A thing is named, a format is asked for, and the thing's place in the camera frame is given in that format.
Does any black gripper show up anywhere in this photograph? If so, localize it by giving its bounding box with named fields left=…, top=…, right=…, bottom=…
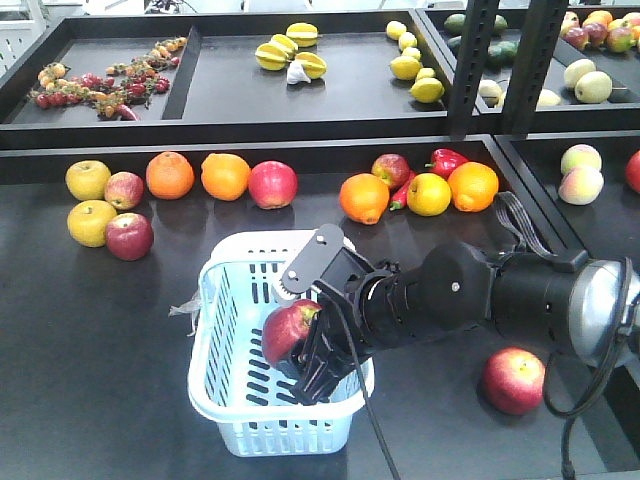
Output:
left=290, top=248, right=425, bottom=405

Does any dark red apple front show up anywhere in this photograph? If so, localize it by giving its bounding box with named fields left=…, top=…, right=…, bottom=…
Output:
left=261, top=299, right=322, bottom=368

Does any light blue plastic basket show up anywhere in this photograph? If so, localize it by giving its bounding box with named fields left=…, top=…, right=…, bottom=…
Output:
left=187, top=230, right=375, bottom=457

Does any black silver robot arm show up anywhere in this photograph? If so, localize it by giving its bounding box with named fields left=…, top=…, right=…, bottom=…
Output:
left=282, top=241, right=639, bottom=405

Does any lone orange centre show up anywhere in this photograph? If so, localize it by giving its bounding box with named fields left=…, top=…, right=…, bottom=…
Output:
left=339, top=173, right=390, bottom=225

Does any red chili pepper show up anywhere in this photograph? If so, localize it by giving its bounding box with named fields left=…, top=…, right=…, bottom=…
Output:
left=389, top=170, right=416, bottom=211

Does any red apple beside oranges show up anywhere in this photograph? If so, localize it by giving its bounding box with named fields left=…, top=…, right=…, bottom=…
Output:
left=248, top=160, right=298, bottom=210

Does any yellow round fruit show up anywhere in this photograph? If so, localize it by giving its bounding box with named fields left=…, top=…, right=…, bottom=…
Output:
left=407, top=173, right=451, bottom=217

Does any red apple behind orange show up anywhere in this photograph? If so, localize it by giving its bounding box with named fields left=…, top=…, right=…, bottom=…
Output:
left=371, top=153, right=411, bottom=190

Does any right orange of pair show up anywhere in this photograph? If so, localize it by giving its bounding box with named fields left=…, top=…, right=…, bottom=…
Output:
left=201, top=153, right=251, bottom=201

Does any orange of pair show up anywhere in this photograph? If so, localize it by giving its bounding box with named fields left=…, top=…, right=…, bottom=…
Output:
left=201, top=153, right=251, bottom=201
left=146, top=151, right=195, bottom=200

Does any orange by pepper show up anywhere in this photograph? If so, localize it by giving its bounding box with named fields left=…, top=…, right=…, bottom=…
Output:
left=447, top=162, right=499, bottom=212

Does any small dark red apple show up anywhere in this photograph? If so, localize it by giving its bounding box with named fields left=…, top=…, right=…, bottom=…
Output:
left=106, top=212, right=154, bottom=261

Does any red bell pepper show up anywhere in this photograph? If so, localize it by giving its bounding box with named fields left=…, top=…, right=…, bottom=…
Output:
left=425, top=148, right=469, bottom=180

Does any left orange of pair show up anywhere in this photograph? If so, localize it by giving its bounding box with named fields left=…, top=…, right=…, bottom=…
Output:
left=146, top=151, right=195, bottom=200

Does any small red apple back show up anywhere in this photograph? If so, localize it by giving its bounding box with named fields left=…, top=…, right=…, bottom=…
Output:
left=104, top=171, right=144, bottom=211

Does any yellow apple front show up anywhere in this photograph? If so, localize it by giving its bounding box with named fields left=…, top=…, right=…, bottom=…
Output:
left=67, top=200, right=117, bottom=248

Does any yellow apple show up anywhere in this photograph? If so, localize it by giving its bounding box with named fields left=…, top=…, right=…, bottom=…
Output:
left=65, top=160, right=111, bottom=201
left=67, top=200, right=117, bottom=248

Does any white garlic bulb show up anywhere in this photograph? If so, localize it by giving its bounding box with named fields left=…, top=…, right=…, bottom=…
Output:
left=286, top=60, right=312, bottom=85

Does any yellow apple back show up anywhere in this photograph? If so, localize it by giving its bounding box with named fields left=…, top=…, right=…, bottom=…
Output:
left=65, top=160, right=111, bottom=201

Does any black wooden fruit stand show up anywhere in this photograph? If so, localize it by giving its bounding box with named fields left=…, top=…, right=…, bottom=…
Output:
left=0, top=7, right=640, bottom=480

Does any cherry tomato vine pile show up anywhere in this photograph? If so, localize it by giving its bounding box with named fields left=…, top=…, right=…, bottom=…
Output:
left=26, top=36, right=188, bottom=121

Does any red apple right tray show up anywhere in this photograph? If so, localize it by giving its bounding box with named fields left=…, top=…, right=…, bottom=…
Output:
left=625, top=151, right=640, bottom=193

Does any pale green pear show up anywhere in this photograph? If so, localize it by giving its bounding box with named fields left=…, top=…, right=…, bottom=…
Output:
left=574, top=71, right=613, bottom=104
left=564, top=58, right=597, bottom=90

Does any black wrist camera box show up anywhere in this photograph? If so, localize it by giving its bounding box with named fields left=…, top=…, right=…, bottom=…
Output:
left=272, top=224, right=353, bottom=307

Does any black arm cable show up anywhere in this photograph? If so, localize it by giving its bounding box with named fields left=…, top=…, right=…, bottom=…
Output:
left=542, top=257, right=640, bottom=480

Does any black upright post left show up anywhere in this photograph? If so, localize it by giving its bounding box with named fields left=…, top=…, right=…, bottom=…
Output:
left=447, top=0, right=499, bottom=139

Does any black upright post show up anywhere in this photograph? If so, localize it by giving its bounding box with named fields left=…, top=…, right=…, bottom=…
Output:
left=447, top=0, right=499, bottom=139
left=501, top=0, right=569, bottom=135

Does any black upright post right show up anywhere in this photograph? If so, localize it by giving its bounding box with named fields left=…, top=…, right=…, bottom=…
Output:
left=501, top=0, right=569, bottom=135

